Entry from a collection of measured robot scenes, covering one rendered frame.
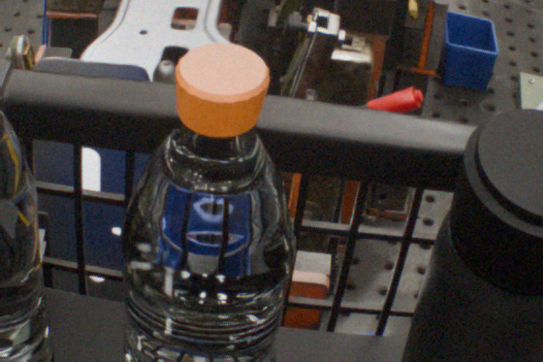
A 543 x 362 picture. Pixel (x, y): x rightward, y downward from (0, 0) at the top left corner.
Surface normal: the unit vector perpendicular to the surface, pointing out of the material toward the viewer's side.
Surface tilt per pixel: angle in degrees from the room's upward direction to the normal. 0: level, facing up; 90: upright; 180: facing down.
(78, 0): 90
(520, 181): 0
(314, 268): 0
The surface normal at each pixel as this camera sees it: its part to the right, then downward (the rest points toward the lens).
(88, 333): 0.11, -0.75
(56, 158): -0.07, 0.65
